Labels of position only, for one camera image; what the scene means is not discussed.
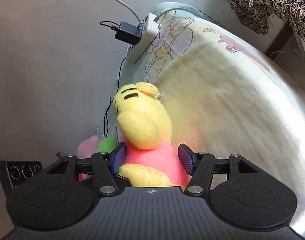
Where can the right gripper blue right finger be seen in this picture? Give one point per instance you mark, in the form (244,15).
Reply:
(188,159)

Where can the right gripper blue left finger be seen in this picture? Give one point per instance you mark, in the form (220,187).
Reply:
(117,157)

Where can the green plush toy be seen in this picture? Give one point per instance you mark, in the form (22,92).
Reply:
(108,144)

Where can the yellow tiger plush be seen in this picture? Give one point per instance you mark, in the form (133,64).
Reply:
(151,159)

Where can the pink plush bear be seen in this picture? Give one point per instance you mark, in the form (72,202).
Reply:
(88,147)

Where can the green cartoon bed sheet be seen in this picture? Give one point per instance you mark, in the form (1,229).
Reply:
(224,96)

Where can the black power adapter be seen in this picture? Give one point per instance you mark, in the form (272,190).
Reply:
(128,33)

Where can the white power strip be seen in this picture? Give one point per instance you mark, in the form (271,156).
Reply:
(150,29)

